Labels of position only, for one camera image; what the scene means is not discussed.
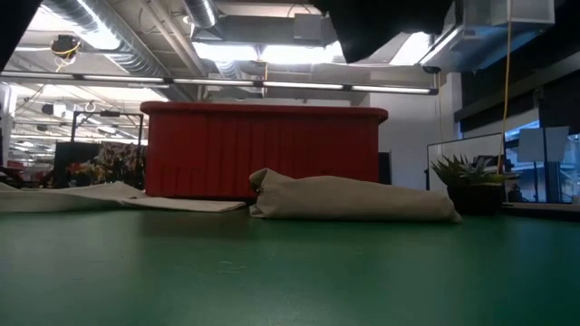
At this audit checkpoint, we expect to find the grey sign on stand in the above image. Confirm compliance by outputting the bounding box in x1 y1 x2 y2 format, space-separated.
517 125 571 204

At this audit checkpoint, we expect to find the small potted succulent plant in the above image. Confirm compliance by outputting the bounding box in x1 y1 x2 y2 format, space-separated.
430 153 520 217

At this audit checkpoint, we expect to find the white bonavita tote bag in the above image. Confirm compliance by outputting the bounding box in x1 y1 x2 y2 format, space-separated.
0 180 247 214

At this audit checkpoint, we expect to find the ceiling-hung yellow cable reel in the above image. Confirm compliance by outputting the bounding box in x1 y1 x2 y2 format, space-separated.
49 34 82 60

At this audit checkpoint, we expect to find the dark floral fabric panel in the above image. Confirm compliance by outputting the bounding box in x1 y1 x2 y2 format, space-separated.
53 140 149 189

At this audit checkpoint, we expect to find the red plastic laundry bin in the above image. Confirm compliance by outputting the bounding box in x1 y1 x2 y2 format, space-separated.
139 101 390 201

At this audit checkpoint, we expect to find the yellow hanging cable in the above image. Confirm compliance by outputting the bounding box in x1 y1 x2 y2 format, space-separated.
496 20 513 176

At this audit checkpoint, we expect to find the long ceiling tube light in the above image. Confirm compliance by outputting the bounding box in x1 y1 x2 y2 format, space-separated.
0 71 440 96

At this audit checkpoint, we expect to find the framed glass panel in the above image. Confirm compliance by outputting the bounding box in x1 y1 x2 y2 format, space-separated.
424 130 508 191

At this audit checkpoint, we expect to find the beige garment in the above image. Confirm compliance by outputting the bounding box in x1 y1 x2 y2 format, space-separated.
247 168 463 225

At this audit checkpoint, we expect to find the black aluminium table frame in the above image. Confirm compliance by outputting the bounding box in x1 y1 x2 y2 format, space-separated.
0 0 44 72

